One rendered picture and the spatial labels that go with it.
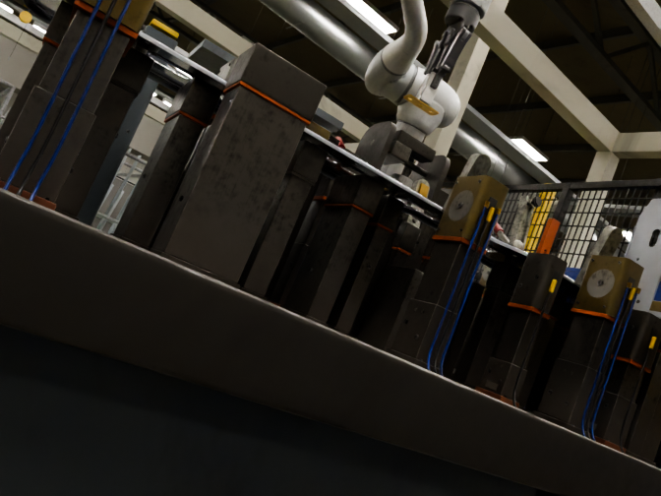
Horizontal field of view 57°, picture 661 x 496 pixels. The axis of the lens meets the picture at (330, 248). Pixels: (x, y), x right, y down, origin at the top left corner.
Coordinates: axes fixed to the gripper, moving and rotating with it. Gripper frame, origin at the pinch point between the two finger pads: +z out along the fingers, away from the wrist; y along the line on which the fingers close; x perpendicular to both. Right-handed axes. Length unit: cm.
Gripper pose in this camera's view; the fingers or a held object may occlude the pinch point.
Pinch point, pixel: (428, 89)
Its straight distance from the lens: 145.4
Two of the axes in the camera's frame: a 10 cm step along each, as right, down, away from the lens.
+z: -4.3, 9.0, -0.7
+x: 8.4, 4.3, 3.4
